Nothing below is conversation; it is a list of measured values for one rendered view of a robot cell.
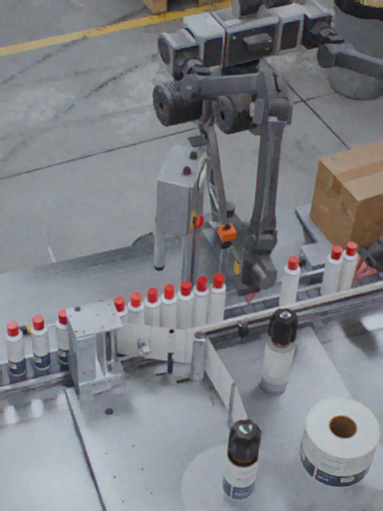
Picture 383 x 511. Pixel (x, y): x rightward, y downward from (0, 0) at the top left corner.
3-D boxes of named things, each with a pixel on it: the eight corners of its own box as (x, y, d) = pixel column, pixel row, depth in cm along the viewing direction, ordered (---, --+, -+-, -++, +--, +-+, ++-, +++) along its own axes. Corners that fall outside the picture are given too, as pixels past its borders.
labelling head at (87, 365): (79, 397, 280) (75, 339, 262) (67, 364, 289) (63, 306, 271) (125, 385, 284) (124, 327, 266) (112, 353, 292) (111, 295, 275)
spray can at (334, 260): (324, 300, 313) (333, 255, 298) (317, 289, 316) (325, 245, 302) (338, 297, 314) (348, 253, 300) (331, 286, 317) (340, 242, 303)
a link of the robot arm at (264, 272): (273, 232, 279) (249, 232, 275) (293, 256, 272) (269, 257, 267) (258, 262, 286) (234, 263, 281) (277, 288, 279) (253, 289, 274)
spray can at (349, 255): (338, 296, 314) (348, 252, 300) (331, 285, 318) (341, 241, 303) (353, 293, 316) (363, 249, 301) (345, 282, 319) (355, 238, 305)
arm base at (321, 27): (325, 43, 331) (330, 12, 322) (337, 55, 325) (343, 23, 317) (303, 48, 328) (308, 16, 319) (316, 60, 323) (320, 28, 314)
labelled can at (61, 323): (60, 366, 288) (57, 320, 274) (56, 353, 292) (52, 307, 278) (77, 362, 290) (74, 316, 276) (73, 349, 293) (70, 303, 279)
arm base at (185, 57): (195, 73, 314) (197, 41, 305) (206, 86, 308) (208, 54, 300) (172, 79, 311) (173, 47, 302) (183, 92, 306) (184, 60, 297)
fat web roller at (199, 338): (191, 384, 286) (194, 343, 273) (187, 372, 289) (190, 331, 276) (206, 380, 287) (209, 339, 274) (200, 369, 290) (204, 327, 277)
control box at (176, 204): (155, 231, 274) (156, 180, 260) (171, 194, 286) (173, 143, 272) (190, 238, 272) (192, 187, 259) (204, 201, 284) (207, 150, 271)
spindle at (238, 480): (227, 509, 254) (236, 447, 235) (215, 481, 260) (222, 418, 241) (258, 500, 257) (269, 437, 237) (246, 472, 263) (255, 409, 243)
